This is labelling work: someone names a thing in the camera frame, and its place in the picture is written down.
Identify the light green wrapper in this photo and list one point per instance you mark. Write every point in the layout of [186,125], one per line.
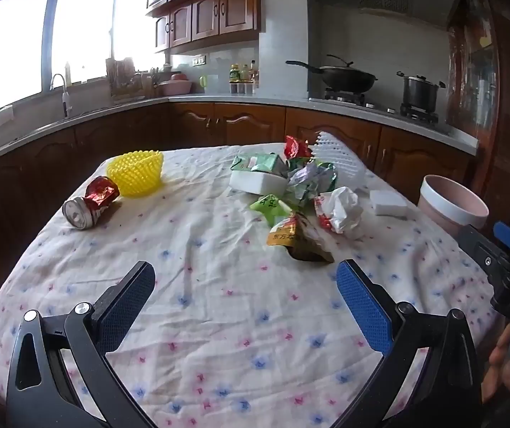
[270,207]

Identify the small white foam block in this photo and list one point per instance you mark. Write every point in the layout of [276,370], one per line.
[387,203]

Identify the wooden glass display cabinet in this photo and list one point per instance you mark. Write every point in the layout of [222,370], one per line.
[495,98]

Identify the brown board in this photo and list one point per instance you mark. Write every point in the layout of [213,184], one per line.
[121,78]

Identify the grey kitchen countertop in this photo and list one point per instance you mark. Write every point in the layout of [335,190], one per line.
[255,99]

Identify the pink waste bin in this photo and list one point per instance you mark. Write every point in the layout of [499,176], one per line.
[442,212]

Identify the green label condiment bottle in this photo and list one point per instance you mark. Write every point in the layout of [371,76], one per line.
[235,76]

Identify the white wall socket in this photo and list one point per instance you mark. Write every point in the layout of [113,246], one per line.
[198,60]

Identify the yellow plastic mesh basket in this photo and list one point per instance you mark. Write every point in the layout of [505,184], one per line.
[136,174]

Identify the crumpled silver green wrapper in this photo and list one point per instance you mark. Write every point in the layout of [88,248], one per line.
[310,180]

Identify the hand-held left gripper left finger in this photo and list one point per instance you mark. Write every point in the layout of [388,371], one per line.
[125,307]

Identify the gas stove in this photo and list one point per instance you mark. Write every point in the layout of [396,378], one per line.
[371,102]

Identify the white towel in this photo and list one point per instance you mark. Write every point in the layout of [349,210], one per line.
[1,118]

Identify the yellow condiment bottle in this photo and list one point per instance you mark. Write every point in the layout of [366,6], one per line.
[245,78]

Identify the black wok with lid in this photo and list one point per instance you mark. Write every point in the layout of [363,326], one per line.
[348,78]

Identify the crushed red drink can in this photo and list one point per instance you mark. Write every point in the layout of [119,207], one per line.
[92,203]

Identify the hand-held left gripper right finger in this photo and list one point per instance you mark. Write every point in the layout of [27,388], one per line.
[364,307]

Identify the kitchen window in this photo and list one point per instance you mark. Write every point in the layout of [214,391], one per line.
[76,31]

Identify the wooden cabinets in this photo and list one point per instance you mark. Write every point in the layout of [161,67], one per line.
[219,9]
[237,122]

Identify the wooden lower cabinets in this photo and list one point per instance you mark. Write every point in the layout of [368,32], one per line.
[237,122]

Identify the dark cooking pot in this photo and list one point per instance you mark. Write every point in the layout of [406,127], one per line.
[420,91]

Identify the white floral tablecloth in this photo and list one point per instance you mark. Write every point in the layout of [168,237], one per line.
[219,276]

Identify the green cup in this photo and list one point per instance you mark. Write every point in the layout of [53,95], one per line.
[203,82]

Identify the printed drink pouch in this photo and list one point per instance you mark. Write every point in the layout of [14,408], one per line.
[297,238]

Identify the crumpled white red wrapper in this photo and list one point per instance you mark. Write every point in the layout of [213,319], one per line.
[342,209]

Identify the red foil wrapper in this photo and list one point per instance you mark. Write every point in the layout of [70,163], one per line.
[296,147]

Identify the metal kitchen faucet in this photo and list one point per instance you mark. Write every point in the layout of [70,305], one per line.
[65,96]

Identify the wooden upper cabinets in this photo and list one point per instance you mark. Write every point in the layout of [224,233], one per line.
[219,9]

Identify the white perforated plastic basket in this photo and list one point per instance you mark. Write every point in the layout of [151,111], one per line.
[342,158]

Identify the pink plastic basin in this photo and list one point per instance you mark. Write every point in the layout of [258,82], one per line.
[176,85]

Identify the green snack packet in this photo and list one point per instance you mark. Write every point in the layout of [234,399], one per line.
[259,162]

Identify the dark condiment bottle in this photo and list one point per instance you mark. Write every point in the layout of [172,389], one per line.
[254,76]

